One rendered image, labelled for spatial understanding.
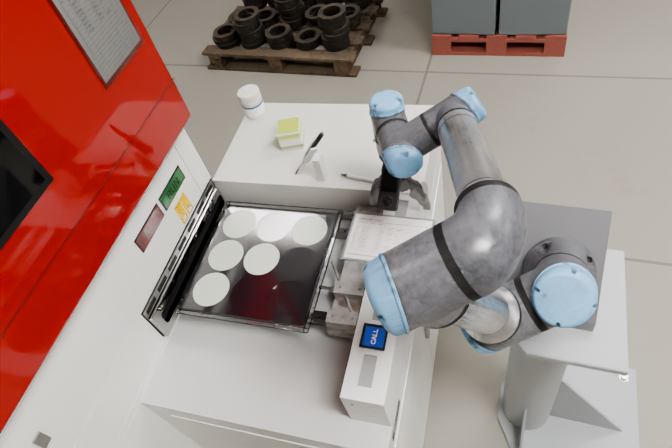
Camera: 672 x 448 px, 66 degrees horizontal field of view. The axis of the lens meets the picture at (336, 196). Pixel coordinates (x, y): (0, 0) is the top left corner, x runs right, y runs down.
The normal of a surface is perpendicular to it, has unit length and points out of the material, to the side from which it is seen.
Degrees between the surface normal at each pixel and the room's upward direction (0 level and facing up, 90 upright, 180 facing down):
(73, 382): 90
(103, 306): 90
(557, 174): 0
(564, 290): 42
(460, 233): 15
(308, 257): 0
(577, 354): 0
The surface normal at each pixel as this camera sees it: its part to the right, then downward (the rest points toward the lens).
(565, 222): -0.35, 0.11
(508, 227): 0.41, -0.34
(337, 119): -0.19, -0.64
